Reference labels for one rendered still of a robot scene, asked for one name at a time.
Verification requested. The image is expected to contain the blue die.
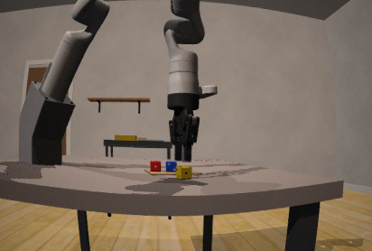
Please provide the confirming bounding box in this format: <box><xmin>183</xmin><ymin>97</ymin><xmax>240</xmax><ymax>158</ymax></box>
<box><xmin>166</xmin><ymin>162</ymin><xmax>177</xmax><ymax>172</ymax></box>

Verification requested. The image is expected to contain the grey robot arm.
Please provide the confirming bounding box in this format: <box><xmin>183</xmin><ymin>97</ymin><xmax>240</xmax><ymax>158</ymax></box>
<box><xmin>40</xmin><ymin>0</ymin><xmax>218</xmax><ymax>100</ymax></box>

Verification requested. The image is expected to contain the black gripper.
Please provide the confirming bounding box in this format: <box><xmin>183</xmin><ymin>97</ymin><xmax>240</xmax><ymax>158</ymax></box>
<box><xmin>167</xmin><ymin>93</ymin><xmax>200</xmax><ymax>163</ymax></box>

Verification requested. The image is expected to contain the yellow die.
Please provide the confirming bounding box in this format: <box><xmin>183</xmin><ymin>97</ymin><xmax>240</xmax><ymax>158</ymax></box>
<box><xmin>176</xmin><ymin>166</ymin><xmax>191</xmax><ymax>180</ymax></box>

